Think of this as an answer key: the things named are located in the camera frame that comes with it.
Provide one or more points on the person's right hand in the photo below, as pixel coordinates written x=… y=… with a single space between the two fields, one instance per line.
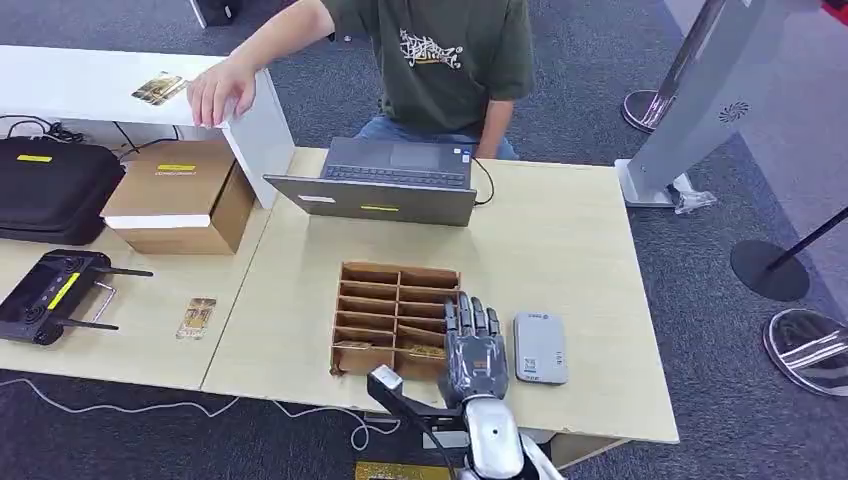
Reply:
x=222 y=89

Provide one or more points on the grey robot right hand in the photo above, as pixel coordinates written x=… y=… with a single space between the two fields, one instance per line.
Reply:
x=474 y=364

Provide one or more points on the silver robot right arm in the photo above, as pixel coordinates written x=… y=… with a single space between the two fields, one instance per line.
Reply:
x=497 y=440

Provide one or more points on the gold printed card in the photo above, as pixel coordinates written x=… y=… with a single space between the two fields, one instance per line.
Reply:
x=159 y=88
x=196 y=318
x=427 y=352

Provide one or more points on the black chair base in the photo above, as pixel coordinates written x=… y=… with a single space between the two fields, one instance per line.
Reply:
x=215 y=10

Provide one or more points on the brown cardboard box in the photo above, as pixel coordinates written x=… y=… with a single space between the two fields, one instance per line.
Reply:
x=169 y=189

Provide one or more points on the wooden card box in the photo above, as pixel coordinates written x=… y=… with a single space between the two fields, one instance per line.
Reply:
x=368 y=311

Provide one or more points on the white shelf bench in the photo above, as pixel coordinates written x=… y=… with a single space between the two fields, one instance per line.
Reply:
x=99 y=83

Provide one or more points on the yellow floor plate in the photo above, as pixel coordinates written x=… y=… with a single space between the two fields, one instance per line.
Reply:
x=397 y=472

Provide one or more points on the grey laptop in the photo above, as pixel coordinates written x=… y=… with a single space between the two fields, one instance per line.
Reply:
x=371 y=199

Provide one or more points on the black carry case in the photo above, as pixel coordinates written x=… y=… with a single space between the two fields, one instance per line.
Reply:
x=53 y=192

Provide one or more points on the person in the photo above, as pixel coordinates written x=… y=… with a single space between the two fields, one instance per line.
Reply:
x=444 y=86

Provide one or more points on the black remote controller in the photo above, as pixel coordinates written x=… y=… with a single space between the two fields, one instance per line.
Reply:
x=43 y=295

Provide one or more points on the clear plastic wrap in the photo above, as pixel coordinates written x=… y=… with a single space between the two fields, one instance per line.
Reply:
x=694 y=195

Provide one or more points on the chrome stanchion base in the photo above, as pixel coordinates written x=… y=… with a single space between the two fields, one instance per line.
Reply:
x=805 y=351

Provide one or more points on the silver kiosk stand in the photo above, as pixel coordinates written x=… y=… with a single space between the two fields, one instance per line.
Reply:
x=709 y=99

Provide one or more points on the black camera bracket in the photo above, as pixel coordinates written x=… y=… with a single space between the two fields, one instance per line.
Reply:
x=430 y=416

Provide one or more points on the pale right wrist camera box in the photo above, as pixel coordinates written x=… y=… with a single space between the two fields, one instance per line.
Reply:
x=385 y=381

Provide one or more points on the black stanchion post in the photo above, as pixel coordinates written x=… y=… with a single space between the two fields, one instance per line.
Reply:
x=768 y=270

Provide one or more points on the chrome stanchion post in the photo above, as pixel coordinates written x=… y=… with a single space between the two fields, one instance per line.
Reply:
x=652 y=109

